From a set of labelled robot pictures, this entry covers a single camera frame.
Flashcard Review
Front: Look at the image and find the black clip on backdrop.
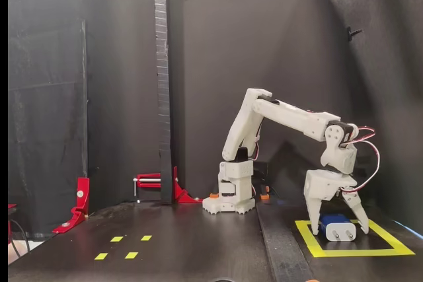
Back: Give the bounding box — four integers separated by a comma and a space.
346, 26, 364, 42

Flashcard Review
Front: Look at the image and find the red white servo cable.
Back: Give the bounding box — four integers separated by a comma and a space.
341, 125, 381, 194

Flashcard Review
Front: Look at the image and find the black flat strip rail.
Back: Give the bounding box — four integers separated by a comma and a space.
256, 201, 315, 282

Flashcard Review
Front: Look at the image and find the red metal corner bracket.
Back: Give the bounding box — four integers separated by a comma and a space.
173, 165, 204, 203
52, 176, 91, 234

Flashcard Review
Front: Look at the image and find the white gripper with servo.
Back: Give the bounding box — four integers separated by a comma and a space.
303, 168, 370, 236

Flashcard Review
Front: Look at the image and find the yellow tape square outline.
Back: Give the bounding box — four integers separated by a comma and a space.
295, 219, 416, 258

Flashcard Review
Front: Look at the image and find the black foam board post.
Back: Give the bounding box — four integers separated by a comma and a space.
153, 0, 174, 206

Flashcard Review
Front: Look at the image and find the blue white charger plug block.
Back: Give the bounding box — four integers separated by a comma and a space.
319, 214, 358, 242

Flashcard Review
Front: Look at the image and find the black fabric curtain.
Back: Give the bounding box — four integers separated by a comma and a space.
8, 0, 89, 237

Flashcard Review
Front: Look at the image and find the red screw clamp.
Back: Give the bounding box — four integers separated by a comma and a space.
133, 172, 163, 203

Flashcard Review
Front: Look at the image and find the black power cable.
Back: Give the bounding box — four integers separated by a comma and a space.
252, 162, 270, 186

